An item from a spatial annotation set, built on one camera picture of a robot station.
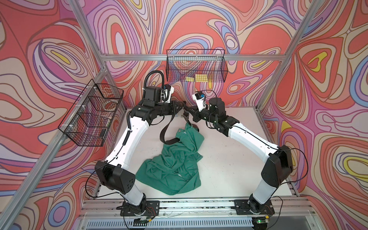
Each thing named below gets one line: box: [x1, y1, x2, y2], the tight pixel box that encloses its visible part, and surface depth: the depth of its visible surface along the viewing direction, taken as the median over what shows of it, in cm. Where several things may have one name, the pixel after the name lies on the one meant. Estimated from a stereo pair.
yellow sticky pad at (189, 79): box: [184, 76, 195, 82], surface depth 84 cm
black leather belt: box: [160, 111, 200, 145], surface depth 73 cm
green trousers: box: [135, 122, 205, 196], surface depth 85 cm
